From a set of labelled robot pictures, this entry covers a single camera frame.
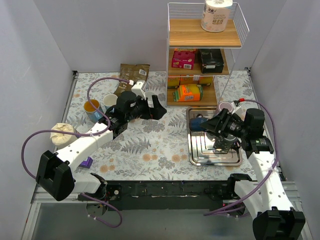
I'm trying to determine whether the white wire wooden shelf rack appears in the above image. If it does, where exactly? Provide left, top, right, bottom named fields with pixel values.
left=165, top=1, right=250, bottom=107

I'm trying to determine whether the mauve purple mug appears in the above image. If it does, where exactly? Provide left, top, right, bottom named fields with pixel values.
left=215, top=101, right=237, bottom=114

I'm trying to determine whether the yellow sponge packs row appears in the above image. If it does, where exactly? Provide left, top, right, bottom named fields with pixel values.
left=167, top=75, right=214, bottom=89

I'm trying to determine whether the light blue mug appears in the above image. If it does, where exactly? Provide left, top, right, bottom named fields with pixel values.
left=102, top=94, right=118, bottom=110

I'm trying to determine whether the black box on shelf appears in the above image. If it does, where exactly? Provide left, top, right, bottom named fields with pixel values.
left=199, top=48, right=225, bottom=74

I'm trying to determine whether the orange green sponge pack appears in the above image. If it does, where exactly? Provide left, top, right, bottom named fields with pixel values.
left=173, top=84, right=204, bottom=102

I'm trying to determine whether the navy blue mug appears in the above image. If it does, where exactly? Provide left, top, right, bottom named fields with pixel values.
left=189, top=114, right=209, bottom=132

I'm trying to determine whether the white blue gradient mug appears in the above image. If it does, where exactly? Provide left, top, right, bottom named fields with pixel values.
left=145, top=91, right=154, bottom=108

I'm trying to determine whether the toilet paper roll on shelf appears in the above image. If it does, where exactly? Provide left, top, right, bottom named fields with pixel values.
left=201, top=0, right=233, bottom=33

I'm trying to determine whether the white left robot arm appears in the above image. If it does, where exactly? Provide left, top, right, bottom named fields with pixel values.
left=36, top=91, right=167, bottom=201

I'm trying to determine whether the steel tray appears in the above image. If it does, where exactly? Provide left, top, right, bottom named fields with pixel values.
left=186, top=106, right=243, bottom=166

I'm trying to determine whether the pink Mommy box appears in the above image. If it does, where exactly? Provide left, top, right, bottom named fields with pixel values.
left=171, top=48, right=197, bottom=70

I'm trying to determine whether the blue mug yellow inside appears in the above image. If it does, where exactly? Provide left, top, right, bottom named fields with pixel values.
left=83, top=99, right=103, bottom=123

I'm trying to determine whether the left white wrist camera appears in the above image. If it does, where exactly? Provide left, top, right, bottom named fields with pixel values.
left=129, top=80, right=147, bottom=98

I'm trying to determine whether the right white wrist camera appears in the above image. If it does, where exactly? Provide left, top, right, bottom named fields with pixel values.
left=231, top=100, right=246, bottom=120

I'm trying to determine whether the purple small box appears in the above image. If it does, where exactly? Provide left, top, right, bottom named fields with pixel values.
left=79, top=156, right=93, bottom=169

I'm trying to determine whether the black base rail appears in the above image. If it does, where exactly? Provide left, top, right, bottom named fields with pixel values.
left=85, top=180, right=239, bottom=211

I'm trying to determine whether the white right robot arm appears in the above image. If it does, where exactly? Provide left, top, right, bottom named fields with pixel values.
left=198, top=108, right=306, bottom=240

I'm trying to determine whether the dark green mug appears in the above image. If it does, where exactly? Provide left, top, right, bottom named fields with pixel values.
left=213, top=134, right=237, bottom=152

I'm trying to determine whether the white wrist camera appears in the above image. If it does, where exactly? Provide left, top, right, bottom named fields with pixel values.
left=129, top=80, right=147, bottom=98
left=231, top=100, right=246, bottom=120

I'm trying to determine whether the brown snack bag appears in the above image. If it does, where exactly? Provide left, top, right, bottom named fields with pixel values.
left=114, top=63, right=150, bottom=97

